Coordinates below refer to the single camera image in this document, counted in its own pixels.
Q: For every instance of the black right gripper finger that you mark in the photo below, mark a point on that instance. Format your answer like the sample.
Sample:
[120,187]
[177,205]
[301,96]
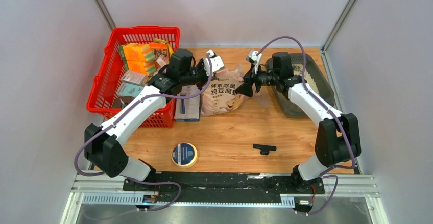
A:
[245,89]
[249,76]

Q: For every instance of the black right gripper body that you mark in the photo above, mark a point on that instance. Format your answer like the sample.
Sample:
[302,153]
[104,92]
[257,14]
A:
[265,78]

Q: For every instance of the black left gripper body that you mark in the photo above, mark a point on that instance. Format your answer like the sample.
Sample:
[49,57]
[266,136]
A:
[197,76]

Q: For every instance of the pink cat litter bag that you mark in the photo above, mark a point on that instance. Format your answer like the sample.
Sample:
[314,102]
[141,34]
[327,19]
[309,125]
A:
[221,96]

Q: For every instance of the clear plastic scoop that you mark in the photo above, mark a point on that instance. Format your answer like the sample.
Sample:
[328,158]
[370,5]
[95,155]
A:
[263,98]

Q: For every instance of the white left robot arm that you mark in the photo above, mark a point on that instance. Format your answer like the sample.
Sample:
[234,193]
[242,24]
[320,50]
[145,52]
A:
[103,145]

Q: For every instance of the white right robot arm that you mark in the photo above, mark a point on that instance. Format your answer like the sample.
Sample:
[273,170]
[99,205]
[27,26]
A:
[337,139]

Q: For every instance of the grey pink box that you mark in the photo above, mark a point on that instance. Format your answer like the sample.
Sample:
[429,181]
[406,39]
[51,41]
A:
[134,78]

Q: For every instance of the teal box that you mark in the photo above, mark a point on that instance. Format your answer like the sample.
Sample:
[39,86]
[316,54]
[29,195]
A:
[127,89]

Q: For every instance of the razor blister pack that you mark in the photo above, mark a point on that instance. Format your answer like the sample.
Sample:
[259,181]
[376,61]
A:
[188,110]

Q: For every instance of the yellow orange snack pack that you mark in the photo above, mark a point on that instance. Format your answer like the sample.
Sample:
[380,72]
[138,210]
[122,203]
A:
[161,48]

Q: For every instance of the orange green sponge pack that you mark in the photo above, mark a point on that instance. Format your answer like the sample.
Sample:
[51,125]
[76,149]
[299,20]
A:
[137,52]

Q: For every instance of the tape roll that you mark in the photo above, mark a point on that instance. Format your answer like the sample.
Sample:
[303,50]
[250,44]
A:
[184,155]

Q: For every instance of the red plastic basket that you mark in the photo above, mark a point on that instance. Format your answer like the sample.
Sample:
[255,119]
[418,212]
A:
[108,80]

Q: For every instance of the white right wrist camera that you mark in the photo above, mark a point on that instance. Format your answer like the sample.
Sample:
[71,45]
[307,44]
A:
[254,57]

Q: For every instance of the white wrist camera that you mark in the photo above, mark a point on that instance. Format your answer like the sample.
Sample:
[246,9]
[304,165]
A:
[254,57]
[212,63]

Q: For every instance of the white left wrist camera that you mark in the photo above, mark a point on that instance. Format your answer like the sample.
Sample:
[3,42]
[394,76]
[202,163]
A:
[212,63]

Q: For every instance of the black T-shaped bracket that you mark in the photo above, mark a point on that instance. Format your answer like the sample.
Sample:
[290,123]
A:
[264,149]

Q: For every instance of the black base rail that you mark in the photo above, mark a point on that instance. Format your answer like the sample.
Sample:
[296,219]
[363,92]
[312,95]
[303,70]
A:
[223,187]

